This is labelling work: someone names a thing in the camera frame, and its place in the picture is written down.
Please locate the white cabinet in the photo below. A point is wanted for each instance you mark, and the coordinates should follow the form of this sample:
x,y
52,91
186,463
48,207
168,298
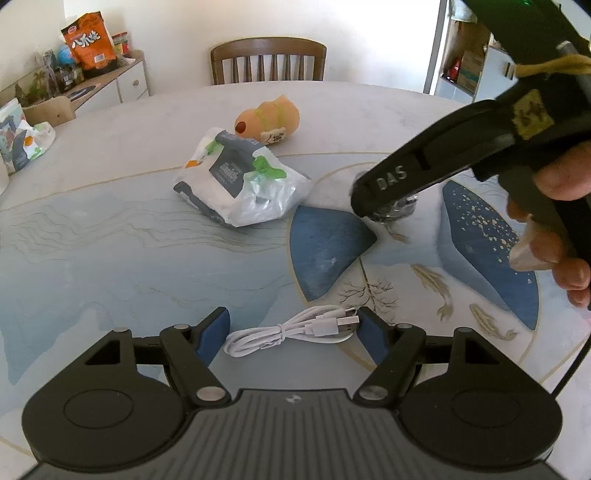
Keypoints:
x,y
129,85

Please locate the yellow pig plush toy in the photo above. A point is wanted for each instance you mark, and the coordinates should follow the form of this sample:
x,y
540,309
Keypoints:
x,y
268,115

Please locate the white shelf unit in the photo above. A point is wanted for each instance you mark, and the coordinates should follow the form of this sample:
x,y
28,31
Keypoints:
x,y
480,41

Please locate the orange snack bag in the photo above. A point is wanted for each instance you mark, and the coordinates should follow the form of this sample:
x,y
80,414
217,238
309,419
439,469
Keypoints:
x,y
90,46

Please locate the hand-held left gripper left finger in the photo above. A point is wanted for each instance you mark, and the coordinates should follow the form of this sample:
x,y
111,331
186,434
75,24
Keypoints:
x,y
213,332

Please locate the marble patterned desktop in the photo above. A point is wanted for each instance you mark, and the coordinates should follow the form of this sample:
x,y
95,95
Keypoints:
x,y
115,240

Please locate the printed tissue pack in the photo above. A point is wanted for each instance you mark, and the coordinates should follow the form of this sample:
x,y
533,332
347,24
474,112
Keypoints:
x,y
8,138

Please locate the tissue pack in plastic bag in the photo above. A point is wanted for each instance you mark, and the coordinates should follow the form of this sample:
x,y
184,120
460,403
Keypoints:
x,y
231,184

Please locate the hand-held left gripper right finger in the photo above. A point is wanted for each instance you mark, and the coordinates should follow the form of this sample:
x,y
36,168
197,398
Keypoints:
x,y
375,337

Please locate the wooden slat-back chair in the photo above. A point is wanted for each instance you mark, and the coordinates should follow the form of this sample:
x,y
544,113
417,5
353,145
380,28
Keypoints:
x,y
268,46

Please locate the small blue globe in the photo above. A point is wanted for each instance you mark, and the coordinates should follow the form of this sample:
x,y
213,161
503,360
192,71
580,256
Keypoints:
x,y
65,54

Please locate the cardboard box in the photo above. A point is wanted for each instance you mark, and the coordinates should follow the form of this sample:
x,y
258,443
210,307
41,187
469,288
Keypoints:
x,y
473,71

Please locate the person's right hand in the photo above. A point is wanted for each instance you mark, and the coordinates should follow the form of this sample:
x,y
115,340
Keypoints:
x,y
568,175

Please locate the tissue pack with orange print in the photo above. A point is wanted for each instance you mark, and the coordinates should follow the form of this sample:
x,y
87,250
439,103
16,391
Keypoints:
x,y
39,141

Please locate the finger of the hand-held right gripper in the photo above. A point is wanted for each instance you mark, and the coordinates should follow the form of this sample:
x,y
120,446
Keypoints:
x,y
383,213

